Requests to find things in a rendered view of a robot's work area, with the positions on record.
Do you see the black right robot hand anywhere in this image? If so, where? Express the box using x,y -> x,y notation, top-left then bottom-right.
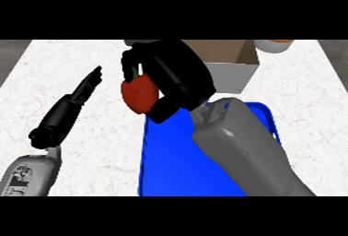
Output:
119,40 -> 218,124

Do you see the blue tray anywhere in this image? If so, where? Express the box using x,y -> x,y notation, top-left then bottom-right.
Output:
137,101 -> 281,197

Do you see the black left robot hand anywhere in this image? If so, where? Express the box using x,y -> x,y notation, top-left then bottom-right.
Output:
26,65 -> 103,150

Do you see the cardboard box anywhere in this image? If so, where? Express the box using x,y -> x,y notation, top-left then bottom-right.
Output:
181,40 -> 261,95

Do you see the white bowl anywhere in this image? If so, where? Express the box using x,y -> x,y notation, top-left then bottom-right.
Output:
252,40 -> 296,54

